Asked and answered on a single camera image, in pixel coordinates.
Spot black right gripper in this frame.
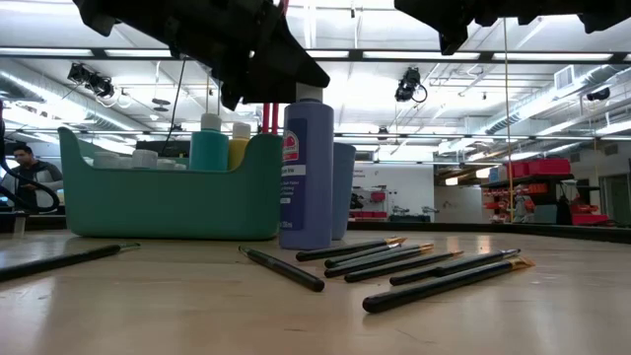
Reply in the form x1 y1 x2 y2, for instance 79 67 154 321
393 0 631 55

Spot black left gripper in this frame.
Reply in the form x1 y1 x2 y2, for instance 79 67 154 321
73 0 330 110

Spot yellow paint bottle white cap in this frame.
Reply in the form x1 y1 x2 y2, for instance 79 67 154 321
227 121 253 172

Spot large turquoise paint bottle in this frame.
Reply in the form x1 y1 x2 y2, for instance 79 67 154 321
189 112 231 173

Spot large purple paint bottle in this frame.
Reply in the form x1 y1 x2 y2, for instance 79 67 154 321
278 83 335 251

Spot blue plastic cup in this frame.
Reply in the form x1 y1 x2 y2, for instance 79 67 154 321
330 142 357 242

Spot teal plastic bin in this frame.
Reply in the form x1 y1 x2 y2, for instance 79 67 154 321
57 126 284 242

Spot red desk lamp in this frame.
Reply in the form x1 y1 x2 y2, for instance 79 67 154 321
260 0 290 135

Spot red tool chest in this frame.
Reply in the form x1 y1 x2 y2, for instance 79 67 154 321
355 185 388 221

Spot red storage shelf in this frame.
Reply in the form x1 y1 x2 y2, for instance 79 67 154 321
480 157 615 227

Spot distant robot station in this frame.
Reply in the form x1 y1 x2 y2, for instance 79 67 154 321
388 205 441 223

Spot black paintbrush dark ferrule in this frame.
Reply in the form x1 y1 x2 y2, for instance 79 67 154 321
343 250 464 284

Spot person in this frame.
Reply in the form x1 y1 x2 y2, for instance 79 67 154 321
0 144 65 211

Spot thin black paintbrush green tip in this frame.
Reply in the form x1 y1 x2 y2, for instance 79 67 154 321
0 241 142 283

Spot black ceiling camera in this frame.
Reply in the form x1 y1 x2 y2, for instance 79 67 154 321
67 62 116 100
393 66 429 105

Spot black overhead frame beam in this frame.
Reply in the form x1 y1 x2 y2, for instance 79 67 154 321
0 45 631 64

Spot thin hanging yellow cord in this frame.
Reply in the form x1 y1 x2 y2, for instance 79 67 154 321
501 18 515 224

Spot silver air duct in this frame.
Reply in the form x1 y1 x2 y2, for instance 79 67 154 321
485 63 631 137

